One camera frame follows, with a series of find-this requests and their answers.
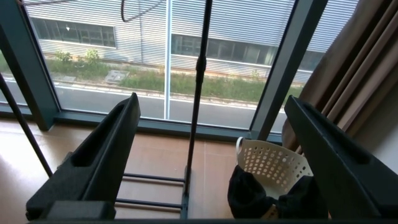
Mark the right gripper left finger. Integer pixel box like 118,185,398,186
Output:
25,92,141,221

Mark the black garment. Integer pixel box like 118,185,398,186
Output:
226,164,278,219

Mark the black clothes rack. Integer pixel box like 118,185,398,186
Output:
0,0,214,220

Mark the white laundry basket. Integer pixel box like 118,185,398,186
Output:
235,136,314,220

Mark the brown curtain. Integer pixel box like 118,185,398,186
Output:
281,0,398,156

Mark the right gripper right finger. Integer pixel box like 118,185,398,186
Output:
284,95,398,219

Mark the pink clothes hanger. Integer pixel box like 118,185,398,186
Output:
17,0,77,6
120,0,166,24

